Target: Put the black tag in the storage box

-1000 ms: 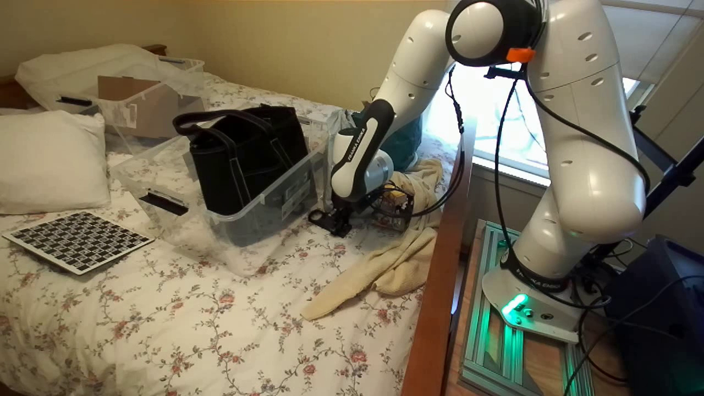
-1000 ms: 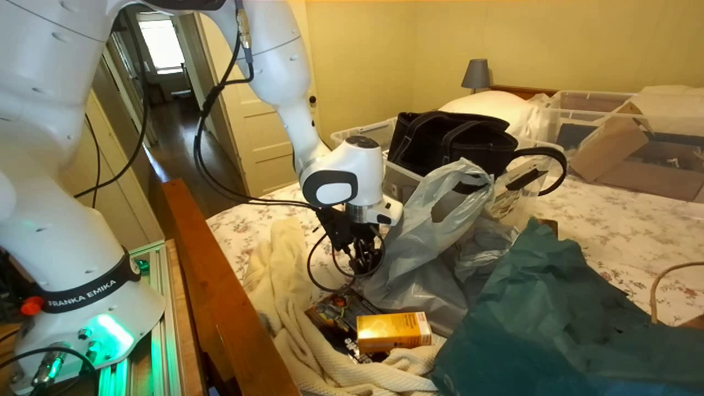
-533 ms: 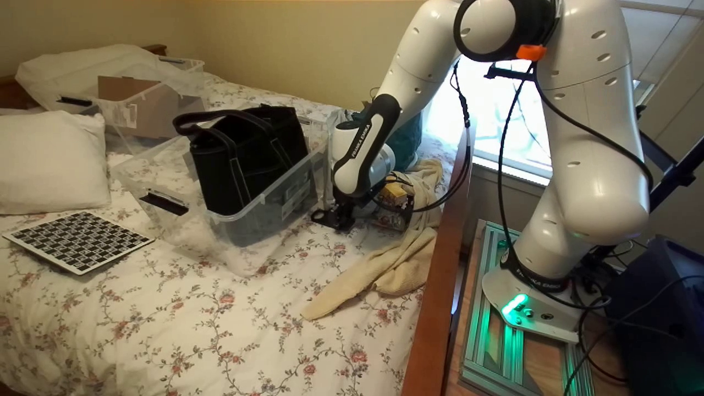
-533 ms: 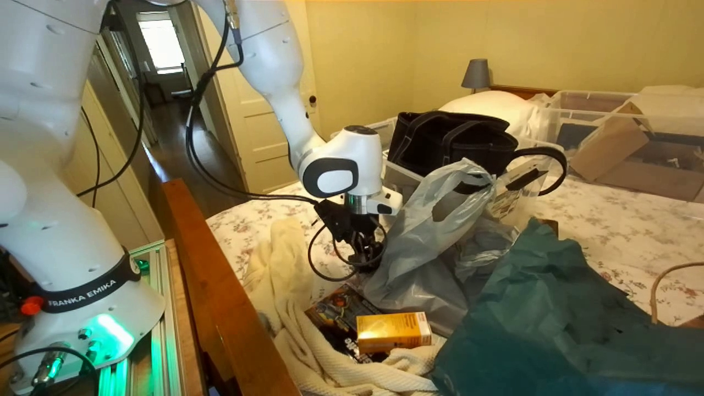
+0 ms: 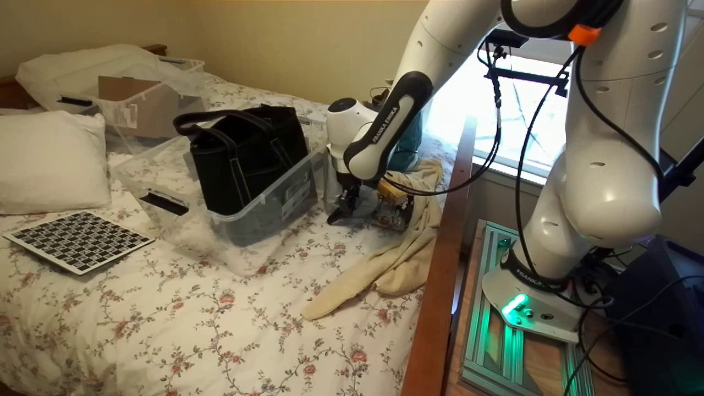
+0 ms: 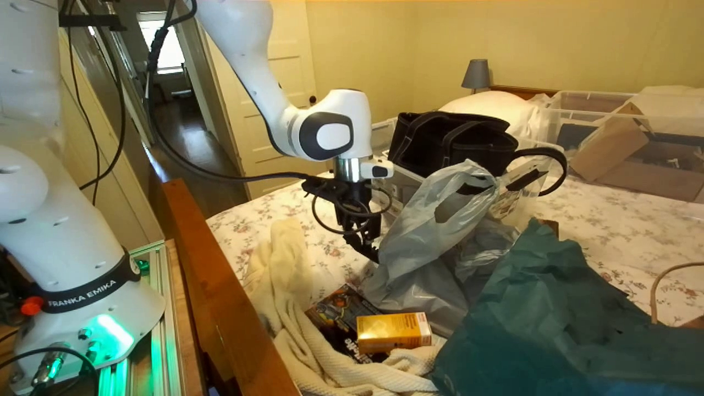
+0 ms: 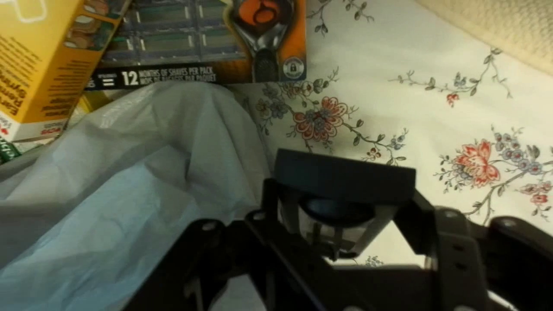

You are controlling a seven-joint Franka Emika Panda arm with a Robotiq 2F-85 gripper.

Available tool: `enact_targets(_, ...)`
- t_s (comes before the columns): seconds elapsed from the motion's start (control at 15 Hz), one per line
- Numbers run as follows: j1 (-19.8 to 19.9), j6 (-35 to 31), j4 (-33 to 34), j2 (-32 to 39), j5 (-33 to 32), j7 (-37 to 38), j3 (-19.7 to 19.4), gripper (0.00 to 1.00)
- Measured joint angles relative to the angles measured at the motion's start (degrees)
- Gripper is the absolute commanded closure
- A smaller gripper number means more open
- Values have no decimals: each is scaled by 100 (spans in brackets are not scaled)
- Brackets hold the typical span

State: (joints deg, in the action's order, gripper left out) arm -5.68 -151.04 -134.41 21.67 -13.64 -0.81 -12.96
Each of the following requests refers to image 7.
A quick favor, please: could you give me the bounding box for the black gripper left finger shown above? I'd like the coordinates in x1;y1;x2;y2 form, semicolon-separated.
123;210;301;311

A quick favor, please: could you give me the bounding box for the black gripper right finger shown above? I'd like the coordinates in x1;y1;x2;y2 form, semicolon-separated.
396;191;553;311

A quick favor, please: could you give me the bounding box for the yellow cardboard box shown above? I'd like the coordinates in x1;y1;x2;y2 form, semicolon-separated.
0;0;131;141

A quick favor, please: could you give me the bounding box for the grey plastic bag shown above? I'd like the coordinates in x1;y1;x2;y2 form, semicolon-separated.
0;82;270;311

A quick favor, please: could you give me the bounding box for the orange razor blade package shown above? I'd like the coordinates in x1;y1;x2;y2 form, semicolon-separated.
86;0;308;89

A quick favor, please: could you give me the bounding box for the floral bed sheet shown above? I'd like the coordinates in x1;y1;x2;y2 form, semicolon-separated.
235;0;553;232

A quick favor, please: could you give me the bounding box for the cream white towel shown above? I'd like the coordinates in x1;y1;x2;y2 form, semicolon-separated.
416;0;553;75

